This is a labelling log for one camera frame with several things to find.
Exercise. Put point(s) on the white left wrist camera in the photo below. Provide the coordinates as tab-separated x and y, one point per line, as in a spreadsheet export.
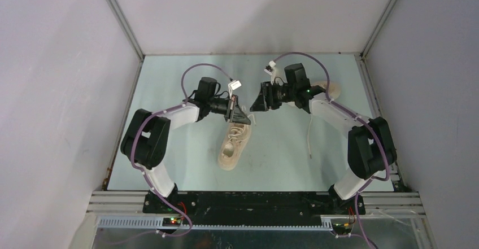
233	85

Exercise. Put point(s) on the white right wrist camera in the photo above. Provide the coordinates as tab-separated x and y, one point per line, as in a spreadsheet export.
272	70

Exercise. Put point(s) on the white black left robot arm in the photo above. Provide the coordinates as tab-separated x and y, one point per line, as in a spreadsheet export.
145	141

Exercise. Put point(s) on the aluminium frame rail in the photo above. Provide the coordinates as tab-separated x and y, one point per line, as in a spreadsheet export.
124	209

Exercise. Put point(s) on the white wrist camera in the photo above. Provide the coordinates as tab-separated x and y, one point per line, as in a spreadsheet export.
272	70
233	85

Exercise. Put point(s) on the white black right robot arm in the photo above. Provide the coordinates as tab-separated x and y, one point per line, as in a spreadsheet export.
370	147

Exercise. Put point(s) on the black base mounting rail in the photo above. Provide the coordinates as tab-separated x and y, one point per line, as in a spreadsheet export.
263	209

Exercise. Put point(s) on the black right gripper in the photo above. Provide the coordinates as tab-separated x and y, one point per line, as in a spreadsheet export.
265	100

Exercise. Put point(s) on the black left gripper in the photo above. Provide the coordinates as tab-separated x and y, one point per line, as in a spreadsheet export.
233	113

